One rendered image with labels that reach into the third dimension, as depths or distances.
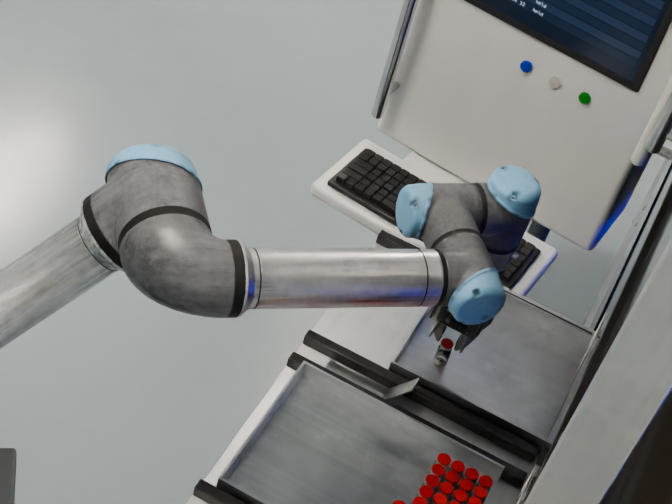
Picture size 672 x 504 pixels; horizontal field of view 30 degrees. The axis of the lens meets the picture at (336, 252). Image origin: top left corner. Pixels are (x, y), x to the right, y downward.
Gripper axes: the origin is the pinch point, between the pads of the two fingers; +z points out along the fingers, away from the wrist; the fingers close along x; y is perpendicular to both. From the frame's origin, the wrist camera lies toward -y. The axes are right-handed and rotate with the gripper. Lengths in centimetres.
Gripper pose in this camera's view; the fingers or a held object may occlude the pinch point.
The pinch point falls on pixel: (451, 336)
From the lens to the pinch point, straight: 198.9
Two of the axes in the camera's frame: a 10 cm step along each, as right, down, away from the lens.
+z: -2.2, 6.9, 6.9
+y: -4.3, 5.7, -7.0
